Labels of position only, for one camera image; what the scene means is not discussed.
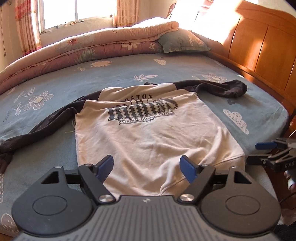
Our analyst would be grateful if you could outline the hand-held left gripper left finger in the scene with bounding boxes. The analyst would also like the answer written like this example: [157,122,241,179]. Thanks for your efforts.
[42,155,116,205]

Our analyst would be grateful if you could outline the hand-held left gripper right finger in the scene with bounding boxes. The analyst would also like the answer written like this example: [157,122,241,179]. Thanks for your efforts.
[179,156,252,205]

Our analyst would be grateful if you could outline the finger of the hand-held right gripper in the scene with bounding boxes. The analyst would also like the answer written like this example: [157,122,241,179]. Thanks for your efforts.
[255,138,289,151]
[246,156,278,165]

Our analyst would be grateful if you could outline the cream and black raglan sweatshirt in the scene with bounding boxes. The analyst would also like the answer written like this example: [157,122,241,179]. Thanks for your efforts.
[0,79,248,197]

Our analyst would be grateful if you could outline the person's right hand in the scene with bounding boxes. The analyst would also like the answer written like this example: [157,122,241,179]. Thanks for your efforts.
[285,171,296,193]

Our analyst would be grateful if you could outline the bed with blue floral sheet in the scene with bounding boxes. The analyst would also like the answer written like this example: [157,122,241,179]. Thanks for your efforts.
[0,52,289,237]

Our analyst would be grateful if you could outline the wooden headboard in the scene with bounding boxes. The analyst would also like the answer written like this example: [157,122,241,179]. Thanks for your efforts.
[207,0,296,116]

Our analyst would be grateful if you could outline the pink floral quilt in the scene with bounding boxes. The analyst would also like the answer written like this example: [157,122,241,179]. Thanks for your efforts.
[0,21,180,96]

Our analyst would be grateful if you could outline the blue-green printed pillow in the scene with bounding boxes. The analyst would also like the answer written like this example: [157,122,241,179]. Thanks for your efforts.
[157,30,211,54]

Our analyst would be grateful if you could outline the white bedside cabinet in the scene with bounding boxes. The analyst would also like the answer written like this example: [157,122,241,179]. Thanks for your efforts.
[178,0,234,33]

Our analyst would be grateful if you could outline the pink striped curtain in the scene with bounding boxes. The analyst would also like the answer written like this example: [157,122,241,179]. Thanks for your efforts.
[114,0,137,29]
[14,0,42,56]

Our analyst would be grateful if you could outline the black cable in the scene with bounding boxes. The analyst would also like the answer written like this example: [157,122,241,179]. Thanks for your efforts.
[279,192,296,205]

